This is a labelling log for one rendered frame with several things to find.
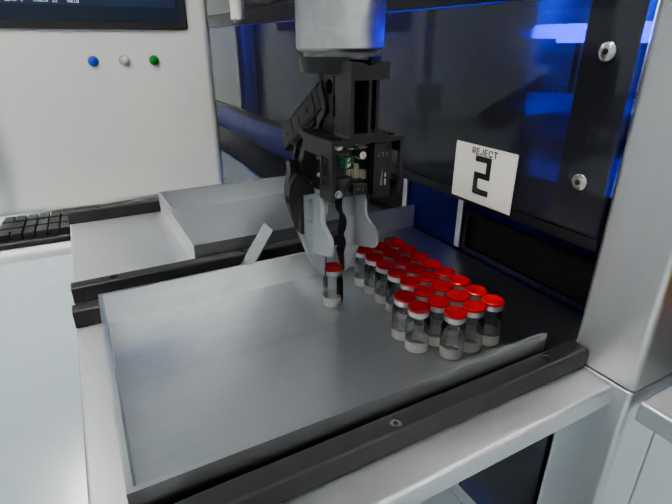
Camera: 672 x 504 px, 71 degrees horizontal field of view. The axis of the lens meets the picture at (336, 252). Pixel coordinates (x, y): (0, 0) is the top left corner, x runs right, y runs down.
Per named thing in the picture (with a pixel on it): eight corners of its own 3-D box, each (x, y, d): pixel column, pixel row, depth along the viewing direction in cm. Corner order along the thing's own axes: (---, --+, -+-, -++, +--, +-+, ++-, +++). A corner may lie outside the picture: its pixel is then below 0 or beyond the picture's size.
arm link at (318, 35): (280, 0, 40) (362, 4, 44) (283, 58, 42) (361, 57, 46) (319, -7, 34) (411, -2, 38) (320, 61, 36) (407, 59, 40)
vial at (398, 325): (404, 327, 48) (407, 287, 46) (417, 338, 46) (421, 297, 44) (386, 333, 47) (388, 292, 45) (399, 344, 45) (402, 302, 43)
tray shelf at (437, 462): (324, 188, 101) (324, 180, 100) (663, 375, 44) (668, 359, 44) (71, 226, 80) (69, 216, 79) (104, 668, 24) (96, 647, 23)
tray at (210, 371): (381, 259, 63) (382, 235, 62) (540, 367, 42) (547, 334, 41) (104, 324, 49) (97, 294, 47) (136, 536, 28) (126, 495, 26)
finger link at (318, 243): (317, 297, 45) (324, 203, 41) (293, 273, 50) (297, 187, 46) (346, 292, 46) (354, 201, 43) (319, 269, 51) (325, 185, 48)
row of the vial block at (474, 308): (381, 274, 59) (383, 240, 57) (485, 350, 44) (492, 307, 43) (366, 278, 58) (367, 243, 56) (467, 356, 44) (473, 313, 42)
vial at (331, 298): (336, 296, 54) (337, 262, 52) (346, 305, 52) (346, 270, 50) (319, 301, 53) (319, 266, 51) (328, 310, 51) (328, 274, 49)
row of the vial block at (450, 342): (366, 278, 58) (367, 243, 56) (467, 356, 43) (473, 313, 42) (350, 282, 57) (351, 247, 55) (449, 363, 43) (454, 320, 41)
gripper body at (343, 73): (328, 212, 40) (327, 58, 35) (289, 187, 47) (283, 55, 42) (403, 199, 43) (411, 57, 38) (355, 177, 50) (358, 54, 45)
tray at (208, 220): (335, 185, 96) (335, 168, 94) (413, 226, 75) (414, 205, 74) (161, 212, 81) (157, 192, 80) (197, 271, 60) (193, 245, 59)
